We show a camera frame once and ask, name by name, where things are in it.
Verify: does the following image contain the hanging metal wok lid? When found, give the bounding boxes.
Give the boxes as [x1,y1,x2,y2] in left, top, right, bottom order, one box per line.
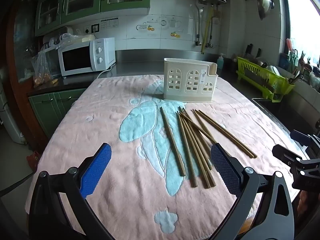
[255,0,275,21]

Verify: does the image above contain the white microwave oven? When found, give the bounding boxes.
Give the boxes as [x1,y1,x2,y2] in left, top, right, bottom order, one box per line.
[58,37,116,77]

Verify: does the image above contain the green upper wall cabinets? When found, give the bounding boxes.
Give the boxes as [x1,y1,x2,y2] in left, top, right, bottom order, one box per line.
[34,0,152,37]

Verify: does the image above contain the steel kitchen sink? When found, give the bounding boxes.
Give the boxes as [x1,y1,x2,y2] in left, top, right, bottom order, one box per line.
[252,97,320,135]

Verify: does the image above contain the metal flexible hose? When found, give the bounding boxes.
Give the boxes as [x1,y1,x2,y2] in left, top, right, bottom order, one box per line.
[196,4,202,46]
[209,5,215,48]

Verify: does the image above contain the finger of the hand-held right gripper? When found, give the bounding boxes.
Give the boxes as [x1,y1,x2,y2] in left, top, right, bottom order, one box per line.
[290,129,320,158]
[272,144,320,192]

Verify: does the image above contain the clear bag with cream box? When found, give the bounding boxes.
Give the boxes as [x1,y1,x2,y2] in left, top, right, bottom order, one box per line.
[49,33,97,49]

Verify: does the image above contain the teaware wall sticker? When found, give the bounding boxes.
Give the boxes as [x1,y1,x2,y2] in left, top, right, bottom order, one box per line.
[160,19,182,29]

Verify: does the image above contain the pile of wooden chopsticks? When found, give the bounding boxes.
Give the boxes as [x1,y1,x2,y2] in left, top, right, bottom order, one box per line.
[160,106,258,189]

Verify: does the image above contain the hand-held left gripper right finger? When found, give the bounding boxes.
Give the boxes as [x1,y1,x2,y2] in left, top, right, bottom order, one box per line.
[211,143,295,240]

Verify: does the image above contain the cream plastic utensil holder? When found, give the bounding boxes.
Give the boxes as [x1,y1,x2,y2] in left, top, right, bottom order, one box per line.
[164,58,218,102]

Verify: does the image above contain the green plastic dish rack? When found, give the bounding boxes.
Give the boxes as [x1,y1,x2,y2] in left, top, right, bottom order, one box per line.
[236,57,295,103]

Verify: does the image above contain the yellow gas hose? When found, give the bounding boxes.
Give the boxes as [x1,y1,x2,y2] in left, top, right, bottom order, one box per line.
[201,6,214,54]

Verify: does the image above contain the blue box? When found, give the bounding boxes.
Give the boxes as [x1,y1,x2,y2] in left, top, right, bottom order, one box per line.
[279,53,290,72]

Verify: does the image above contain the pink towel with blue pattern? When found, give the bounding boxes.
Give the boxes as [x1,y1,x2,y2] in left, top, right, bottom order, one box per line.
[24,74,307,240]

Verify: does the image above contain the green lower cabinets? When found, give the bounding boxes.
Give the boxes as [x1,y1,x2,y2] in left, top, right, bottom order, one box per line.
[28,87,88,140]

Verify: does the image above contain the green glass bottle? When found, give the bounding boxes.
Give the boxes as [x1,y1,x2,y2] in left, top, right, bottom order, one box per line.
[289,50,299,70]

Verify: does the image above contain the white label stickers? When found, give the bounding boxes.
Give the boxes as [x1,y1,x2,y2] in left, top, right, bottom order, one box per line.
[101,17,119,29]

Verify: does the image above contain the white bowl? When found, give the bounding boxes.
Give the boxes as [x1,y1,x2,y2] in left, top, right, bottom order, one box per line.
[266,65,280,77]

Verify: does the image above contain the white power cord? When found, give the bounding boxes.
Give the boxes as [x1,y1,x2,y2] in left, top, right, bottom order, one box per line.
[97,63,116,79]

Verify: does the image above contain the red object on floor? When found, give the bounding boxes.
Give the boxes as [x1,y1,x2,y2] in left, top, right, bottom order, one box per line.
[26,151,42,172]

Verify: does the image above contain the clear plastic bag with food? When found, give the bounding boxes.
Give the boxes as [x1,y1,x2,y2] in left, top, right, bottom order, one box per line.
[31,47,60,87]

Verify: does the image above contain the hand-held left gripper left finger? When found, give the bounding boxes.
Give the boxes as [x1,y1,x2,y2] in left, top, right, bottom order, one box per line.
[28,143,115,240]

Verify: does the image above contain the window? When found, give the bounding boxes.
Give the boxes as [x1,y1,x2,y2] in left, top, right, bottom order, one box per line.
[282,0,320,68]

